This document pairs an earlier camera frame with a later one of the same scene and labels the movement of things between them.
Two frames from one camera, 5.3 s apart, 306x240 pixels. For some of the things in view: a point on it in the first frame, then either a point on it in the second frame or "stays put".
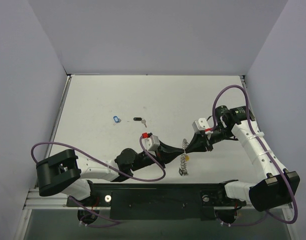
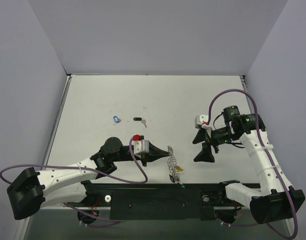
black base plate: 157,201 stays put
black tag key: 140,119 stays put
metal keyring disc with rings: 184,164 to 172,163
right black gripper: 206,140 to 208,141
